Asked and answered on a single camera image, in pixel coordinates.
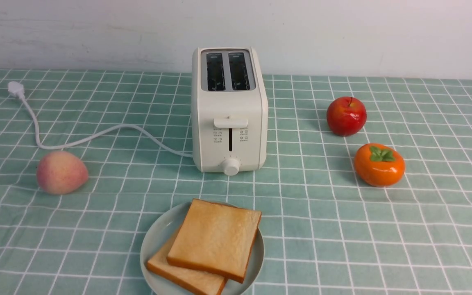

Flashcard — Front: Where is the toast slice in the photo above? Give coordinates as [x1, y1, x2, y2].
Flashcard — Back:
[167, 199, 262, 283]
[145, 230, 228, 295]

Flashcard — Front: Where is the white two-slot toaster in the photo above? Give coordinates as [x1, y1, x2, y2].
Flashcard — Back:
[191, 47, 269, 176]

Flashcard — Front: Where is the red apple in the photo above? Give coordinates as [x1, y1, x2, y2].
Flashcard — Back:
[326, 96, 367, 137]

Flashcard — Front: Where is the orange persimmon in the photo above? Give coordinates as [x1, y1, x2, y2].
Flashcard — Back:
[353, 143, 405, 187]

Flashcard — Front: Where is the light green round plate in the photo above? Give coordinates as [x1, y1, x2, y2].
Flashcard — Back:
[139, 201, 265, 295]

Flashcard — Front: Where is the pink peach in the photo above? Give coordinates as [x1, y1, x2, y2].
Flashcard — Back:
[36, 150, 89, 195]

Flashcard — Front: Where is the green checked tablecloth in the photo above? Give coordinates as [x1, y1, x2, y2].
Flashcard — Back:
[0, 69, 472, 295]

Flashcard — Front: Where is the white toaster power cord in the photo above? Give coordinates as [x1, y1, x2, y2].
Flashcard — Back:
[7, 81, 193, 158]

